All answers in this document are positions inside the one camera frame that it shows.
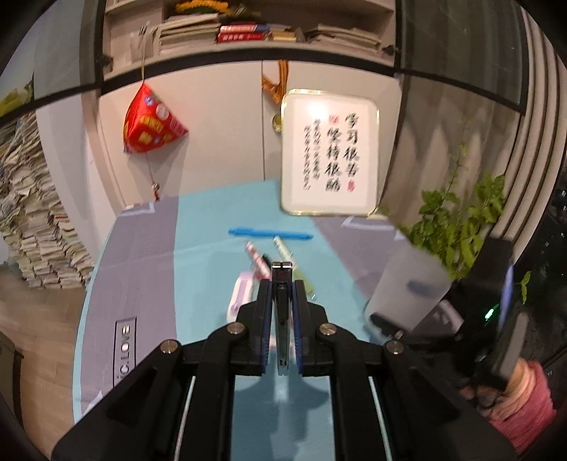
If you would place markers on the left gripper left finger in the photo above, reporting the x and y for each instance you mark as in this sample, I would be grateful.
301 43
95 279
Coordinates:
177 403

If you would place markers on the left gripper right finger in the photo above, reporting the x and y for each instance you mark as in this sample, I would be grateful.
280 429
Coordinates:
387 404

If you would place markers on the frosted translucent plastic cup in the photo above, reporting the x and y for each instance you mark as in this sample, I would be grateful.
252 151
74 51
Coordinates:
412 283

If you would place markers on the pink patterned pen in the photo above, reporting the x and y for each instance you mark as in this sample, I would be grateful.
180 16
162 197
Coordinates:
263 270

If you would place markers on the green white pen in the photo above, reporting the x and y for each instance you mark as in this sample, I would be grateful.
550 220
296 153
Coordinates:
296 270

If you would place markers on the blue pen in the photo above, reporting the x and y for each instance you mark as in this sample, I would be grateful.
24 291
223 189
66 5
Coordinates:
270 233

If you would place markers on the pink sleeved forearm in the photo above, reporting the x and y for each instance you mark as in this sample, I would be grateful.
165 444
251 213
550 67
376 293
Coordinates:
523 410

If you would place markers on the green potted plant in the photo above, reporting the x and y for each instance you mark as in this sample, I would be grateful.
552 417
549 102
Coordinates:
446 189

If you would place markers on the white purple correction tape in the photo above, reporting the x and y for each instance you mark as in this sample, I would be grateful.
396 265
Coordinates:
242 294

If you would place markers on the blue and grey desk mat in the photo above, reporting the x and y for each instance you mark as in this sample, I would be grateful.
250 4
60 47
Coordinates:
167 271

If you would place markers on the framed calligraphy sign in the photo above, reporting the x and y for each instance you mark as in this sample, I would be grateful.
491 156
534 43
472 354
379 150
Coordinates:
330 159

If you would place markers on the red pyramid hanging ornament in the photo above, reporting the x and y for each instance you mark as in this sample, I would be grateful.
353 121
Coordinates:
149 124

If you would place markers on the gold medal with ribbon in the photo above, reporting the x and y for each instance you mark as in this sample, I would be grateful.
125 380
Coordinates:
276 92

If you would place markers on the grey wall bookshelf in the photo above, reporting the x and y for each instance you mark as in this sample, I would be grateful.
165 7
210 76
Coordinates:
144 39

